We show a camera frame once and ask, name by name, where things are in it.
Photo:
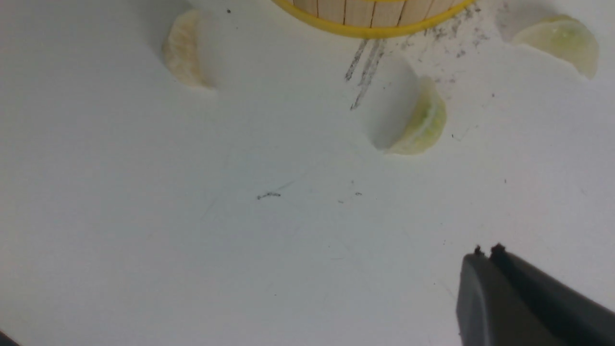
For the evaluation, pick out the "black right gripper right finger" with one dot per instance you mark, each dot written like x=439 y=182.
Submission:
x=569 y=316

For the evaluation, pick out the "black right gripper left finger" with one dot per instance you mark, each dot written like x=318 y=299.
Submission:
x=488 y=310

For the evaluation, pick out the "pale green dumpling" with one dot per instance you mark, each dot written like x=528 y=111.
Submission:
x=426 y=124
x=565 y=38

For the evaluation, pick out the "white dumpling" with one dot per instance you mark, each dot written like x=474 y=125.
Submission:
x=181 y=53

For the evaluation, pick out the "bamboo steamer tray yellow rim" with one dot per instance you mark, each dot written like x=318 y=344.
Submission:
x=373 y=19

